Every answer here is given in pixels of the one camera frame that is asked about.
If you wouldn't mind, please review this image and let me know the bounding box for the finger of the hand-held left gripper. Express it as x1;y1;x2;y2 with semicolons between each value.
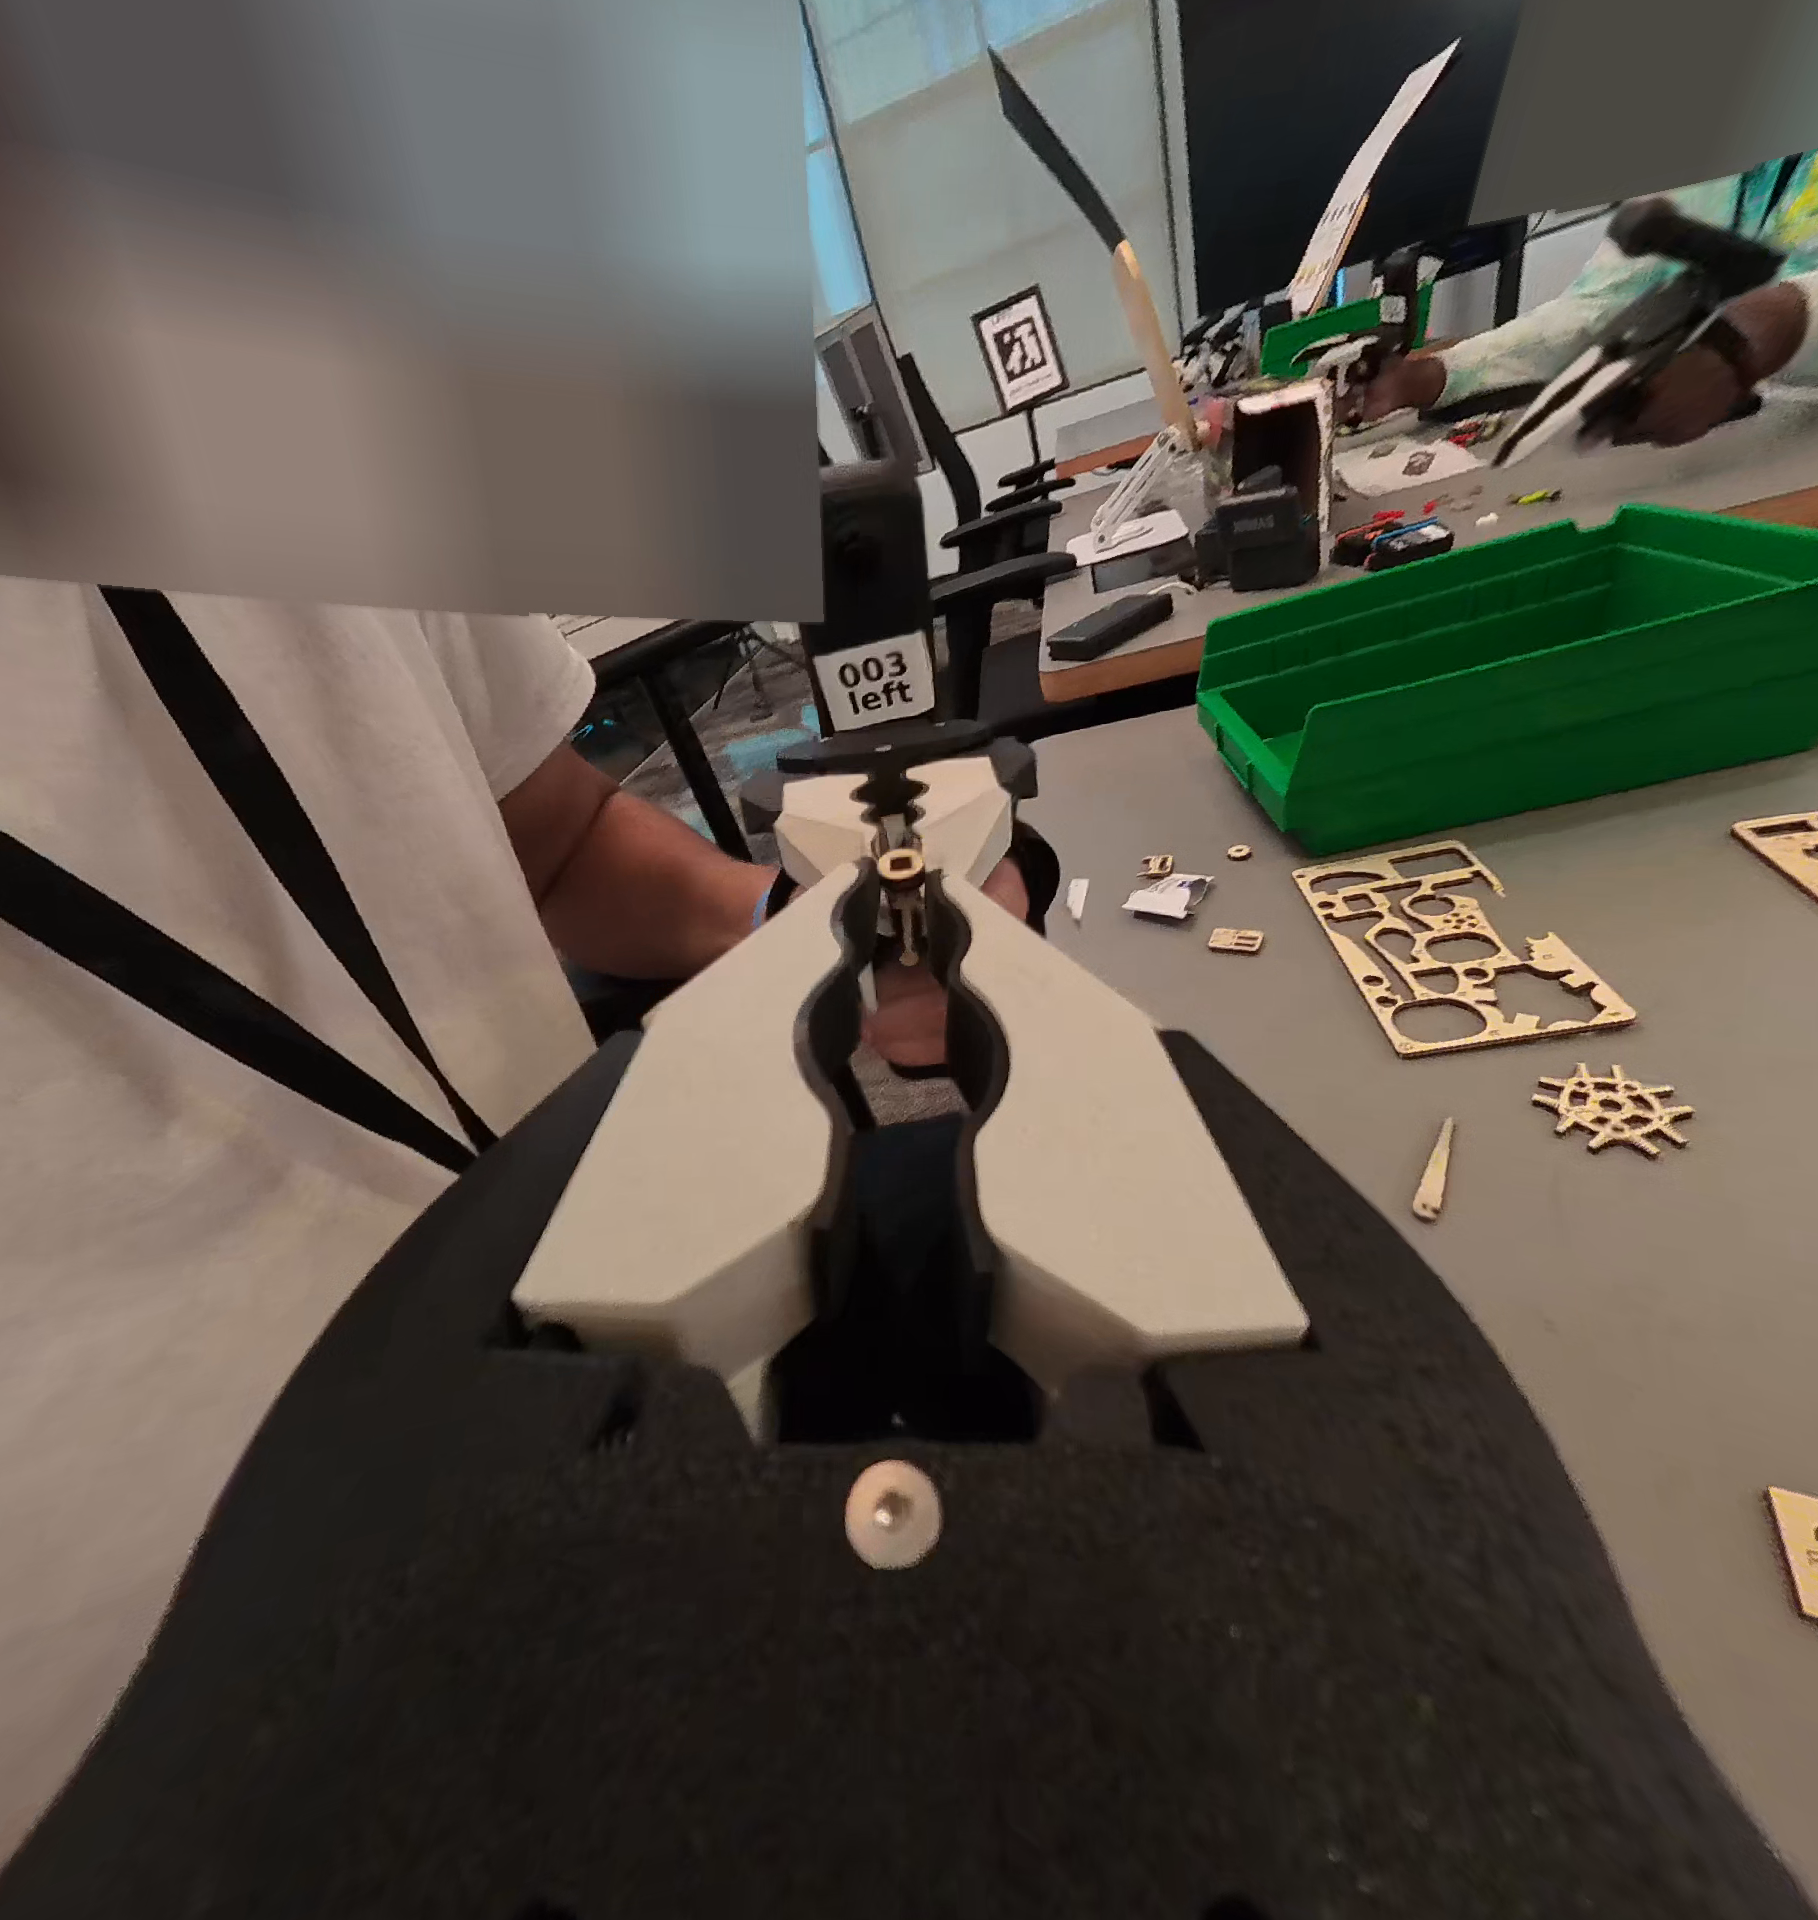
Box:
771;768;898;890
906;758;1022;890

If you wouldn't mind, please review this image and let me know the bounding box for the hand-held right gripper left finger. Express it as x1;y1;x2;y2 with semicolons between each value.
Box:
516;865;888;1446

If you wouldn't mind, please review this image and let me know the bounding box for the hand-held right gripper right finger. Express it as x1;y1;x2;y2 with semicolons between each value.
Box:
931;871;1314;1446

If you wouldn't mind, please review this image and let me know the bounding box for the person's left forearm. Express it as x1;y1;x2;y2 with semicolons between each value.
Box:
494;738;794;1024

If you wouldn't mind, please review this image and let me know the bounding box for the grey desk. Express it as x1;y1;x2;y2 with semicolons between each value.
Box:
1005;663;1818;1916

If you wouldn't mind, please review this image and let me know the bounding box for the person's left hand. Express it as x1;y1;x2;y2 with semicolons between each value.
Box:
864;965;987;1078

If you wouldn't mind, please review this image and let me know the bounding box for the black office chair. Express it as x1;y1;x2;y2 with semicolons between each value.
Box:
898;347;1065;553
931;544;1079;710

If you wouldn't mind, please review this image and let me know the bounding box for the flat black device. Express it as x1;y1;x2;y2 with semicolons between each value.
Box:
1043;590;1177;663

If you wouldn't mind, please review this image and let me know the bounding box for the black white pictogram sign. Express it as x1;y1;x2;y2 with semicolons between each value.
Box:
974;288;1065;412

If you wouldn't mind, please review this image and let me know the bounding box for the wooden paddle stick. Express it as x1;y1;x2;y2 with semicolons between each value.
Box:
987;46;1202;453

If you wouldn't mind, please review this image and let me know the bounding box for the small black box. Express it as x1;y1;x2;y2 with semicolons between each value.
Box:
1211;475;1322;594

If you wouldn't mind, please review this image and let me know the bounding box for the open cardboard box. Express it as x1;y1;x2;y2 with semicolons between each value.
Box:
1233;379;1336;530

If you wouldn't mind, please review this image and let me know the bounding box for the wooden spoked gear wheel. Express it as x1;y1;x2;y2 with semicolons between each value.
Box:
1535;1065;1703;1163

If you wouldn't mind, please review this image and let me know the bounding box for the green plastic bin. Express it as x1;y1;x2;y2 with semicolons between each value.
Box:
1194;500;1818;859

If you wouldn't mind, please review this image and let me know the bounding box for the plywood sheet with cutouts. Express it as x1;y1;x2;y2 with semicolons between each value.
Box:
1735;808;1818;931
1292;840;1641;1065

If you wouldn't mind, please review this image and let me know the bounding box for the person's white shirt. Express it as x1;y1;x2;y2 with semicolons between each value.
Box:
0;575;599;1897

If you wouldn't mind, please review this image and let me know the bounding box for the white paper strip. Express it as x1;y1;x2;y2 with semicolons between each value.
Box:
1285;40;1459;311

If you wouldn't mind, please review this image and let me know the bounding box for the background grey table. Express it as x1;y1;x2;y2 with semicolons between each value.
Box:
1037;419;1818;710

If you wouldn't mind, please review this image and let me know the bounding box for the square wooden plate with holes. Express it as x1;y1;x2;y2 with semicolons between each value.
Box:
1765;1485;1818;1640

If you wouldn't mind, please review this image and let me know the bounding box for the black neck lanyard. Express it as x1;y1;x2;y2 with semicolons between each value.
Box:
0;582;501;1172

